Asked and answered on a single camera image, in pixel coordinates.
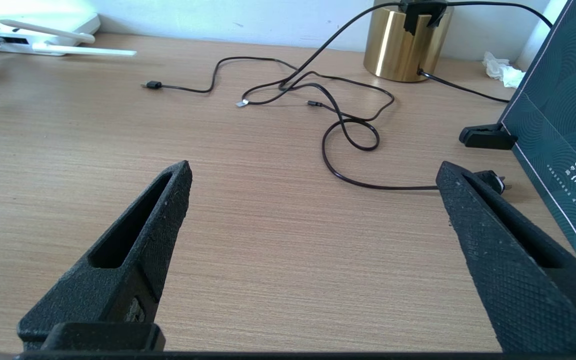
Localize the brass desk lamp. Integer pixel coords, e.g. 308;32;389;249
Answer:
363;0;455;83

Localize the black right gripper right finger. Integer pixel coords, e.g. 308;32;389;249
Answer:
436;161;576;353

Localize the white router with antennas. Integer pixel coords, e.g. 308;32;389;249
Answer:
0;12;138;57

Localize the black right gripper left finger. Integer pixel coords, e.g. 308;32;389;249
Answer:
17;160;193;351

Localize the black multi-head USB cable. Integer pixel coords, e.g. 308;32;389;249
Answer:
141;56;395;152

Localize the crumpled white tissue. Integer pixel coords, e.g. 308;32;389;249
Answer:
483;51;526;89

